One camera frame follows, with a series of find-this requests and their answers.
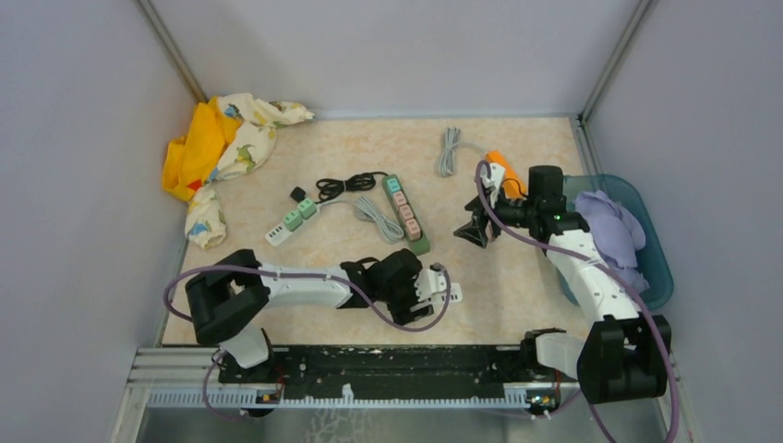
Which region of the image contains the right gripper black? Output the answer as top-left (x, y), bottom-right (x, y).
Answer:
top-left (454, 184), bottom-right (538, 247)

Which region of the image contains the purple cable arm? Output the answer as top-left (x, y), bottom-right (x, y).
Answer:
top-left (474, 160), bottom-right (681, 443)
top-left (163, 262), bottom-right (454, 425)

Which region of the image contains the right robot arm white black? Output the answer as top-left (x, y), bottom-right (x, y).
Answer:
top-left (454, 161), bottom-right (674, 404)

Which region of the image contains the black plug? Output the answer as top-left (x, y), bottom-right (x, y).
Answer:
top-left (289, 186), bottom-right (307, 203)

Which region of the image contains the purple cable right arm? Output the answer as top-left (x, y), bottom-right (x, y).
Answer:
top-left (474, 160), bottom-right (681, 443)

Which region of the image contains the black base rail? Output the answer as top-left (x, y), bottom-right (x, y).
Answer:
top-left (218, 345), bottom-right (577, 413)

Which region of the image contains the grey cable of orange strip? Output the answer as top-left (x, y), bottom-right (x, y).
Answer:
top-left (436, 126), bottom-right (490, 179)

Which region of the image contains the teal plastic bin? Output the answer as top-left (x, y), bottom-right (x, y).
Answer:
top-left (563, 174), bottom-right (673, 310)

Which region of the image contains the white usb power strip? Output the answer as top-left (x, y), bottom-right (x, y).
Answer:
top-left (430, 283), bottom-right (464, 305)

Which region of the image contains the small white green-plug strip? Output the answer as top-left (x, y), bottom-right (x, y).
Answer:
top-left (265, 198), bottom-right (320, 247)

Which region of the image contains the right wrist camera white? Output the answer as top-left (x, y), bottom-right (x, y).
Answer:
top-left (478, 161), bottom-right (506, 191)

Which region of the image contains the black coiled cable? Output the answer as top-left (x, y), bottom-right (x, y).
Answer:
top-left (315, 171), bottom-right (389, 204)

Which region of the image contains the purple cloth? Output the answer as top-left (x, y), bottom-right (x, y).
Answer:
top-left (574, 190), bottom-right (649, 293)

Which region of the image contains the yellow dinosaur cloth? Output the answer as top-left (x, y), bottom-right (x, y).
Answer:
top-left (161, 92), bottom-right (315, 250)

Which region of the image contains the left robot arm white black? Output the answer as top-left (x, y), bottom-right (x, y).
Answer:
top-left (179, 248), bottom-right (452, 382)

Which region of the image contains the grey coiled cable small strip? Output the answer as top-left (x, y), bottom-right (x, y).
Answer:
top-left (318, 197), bottom-right (404, 244)

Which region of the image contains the green long power strip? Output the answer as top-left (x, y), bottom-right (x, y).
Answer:
top-left (381, 174), bottom-right (431, 256)

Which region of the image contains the orange power strip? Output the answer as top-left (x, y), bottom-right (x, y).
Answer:
top-left (485, 150), bottom-right (527, 198)

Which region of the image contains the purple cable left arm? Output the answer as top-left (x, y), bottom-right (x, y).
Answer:
top-left (163, 262), bottom-right (454, 425)

